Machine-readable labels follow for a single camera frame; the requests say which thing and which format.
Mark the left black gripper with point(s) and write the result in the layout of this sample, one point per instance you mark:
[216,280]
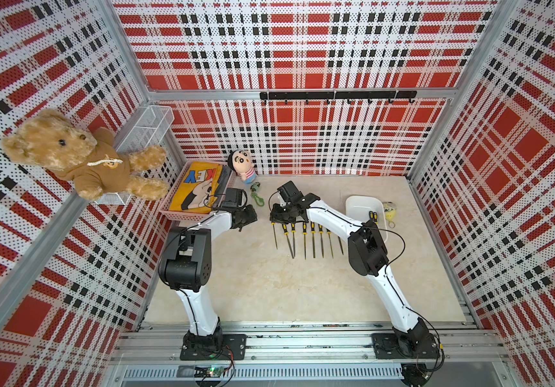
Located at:
[252,215]

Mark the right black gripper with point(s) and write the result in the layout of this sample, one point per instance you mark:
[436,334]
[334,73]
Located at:
[275,216]

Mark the white plastic storage box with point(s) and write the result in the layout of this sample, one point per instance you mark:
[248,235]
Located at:
[358,207]

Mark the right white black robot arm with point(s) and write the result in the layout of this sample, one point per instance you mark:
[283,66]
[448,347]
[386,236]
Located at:
[368,257]

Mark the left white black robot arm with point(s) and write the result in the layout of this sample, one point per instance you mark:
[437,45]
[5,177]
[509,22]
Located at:
[185,267]

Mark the grey folded cloth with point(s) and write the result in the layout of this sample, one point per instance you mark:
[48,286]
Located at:
[223,184]

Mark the pink perforated plastic basket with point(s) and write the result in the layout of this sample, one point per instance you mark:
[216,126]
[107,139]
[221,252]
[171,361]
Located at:
[183,216]

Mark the cartoon boy plush doll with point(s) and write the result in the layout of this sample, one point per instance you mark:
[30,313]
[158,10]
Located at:
[241,163]

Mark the green circuit board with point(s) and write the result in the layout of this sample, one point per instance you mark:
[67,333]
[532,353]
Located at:
[209,372]

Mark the brown teddy bear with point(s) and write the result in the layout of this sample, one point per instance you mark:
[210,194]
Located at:
[88,159]

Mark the green keychain toy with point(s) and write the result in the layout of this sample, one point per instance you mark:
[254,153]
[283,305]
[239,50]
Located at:
[254,190]

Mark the grey yellow plush keychain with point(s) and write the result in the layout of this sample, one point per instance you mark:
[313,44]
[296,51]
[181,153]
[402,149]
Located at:
[390,212]

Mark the clear wire wall basket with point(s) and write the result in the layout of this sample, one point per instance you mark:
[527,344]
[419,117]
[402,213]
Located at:
[142,144]

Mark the black wall hook rail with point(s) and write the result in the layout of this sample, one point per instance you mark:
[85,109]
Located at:
[388,95]

